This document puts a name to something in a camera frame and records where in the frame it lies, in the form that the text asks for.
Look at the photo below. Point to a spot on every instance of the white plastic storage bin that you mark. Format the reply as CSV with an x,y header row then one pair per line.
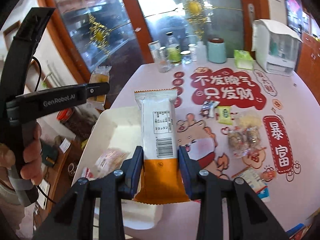
x,y
114,138

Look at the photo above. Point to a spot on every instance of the white squeeze bottle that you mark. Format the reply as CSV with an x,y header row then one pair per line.
x,y
201,52

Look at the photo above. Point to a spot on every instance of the red lid jar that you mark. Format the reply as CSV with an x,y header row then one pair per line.
x,y
69,118

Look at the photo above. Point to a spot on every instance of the wooden cabinet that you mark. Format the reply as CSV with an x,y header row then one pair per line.
x,y
308,66

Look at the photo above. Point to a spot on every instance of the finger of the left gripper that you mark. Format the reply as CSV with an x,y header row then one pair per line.
x,y
97,89

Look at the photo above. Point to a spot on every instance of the teal canister brown lid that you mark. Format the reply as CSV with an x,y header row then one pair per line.
x,y
216,50

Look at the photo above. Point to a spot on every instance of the yellow cake snack packet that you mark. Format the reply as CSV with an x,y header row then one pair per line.
x,y
100,74

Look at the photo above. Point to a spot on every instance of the clear bottle green label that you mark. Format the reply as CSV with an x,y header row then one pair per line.
x,y
173,48

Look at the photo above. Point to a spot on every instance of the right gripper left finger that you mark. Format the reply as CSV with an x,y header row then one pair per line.
x,y
73,216

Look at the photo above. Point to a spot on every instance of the white and blue snack pack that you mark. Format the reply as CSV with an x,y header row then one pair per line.
x,y
252,178

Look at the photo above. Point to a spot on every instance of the small glass jar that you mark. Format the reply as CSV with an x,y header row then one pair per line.
x,y
186,56

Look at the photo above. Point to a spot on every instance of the clear bag nut snacks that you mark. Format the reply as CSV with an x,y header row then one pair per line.
x,y
244,142

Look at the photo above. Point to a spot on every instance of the white water dispenser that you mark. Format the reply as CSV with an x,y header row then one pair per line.
x,y
276,46

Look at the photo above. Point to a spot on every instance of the stack of books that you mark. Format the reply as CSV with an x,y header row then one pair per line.
x,y
298,232

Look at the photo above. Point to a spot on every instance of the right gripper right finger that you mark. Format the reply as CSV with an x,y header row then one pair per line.
x,y
248,216

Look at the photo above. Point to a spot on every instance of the drinking glass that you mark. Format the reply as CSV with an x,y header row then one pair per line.
x,y
163,64

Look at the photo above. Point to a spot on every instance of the small white pill bottle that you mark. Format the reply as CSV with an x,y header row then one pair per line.
x,y
192,48

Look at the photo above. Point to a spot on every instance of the white and orange snack pack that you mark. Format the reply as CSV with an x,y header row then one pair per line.
x,y
161,181

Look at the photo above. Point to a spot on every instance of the dark brown candy packet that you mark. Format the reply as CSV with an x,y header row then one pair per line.
x,y
207,109

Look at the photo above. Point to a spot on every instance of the white carton box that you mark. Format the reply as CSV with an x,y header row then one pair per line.
x,y
154,47

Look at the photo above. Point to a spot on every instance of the green tissue pack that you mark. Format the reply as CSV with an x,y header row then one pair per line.
x,y
243,60

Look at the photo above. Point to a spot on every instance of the person's left hand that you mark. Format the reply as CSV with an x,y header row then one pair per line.
x,y
32,158

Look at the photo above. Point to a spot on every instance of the pink printed table mat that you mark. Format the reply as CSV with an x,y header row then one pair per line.
x,y
289,132

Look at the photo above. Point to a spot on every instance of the clear bag yellow puffs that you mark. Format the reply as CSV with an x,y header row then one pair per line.
x,y
248,119

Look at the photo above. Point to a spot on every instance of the red cartoon snack pack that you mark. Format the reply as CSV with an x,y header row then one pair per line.
x,y
86,173

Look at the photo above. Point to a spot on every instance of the green snack packet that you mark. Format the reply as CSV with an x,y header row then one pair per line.
x,y
224,115

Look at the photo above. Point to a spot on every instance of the pink white barcode snack pack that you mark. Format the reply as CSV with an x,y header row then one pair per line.
x,y
109,161

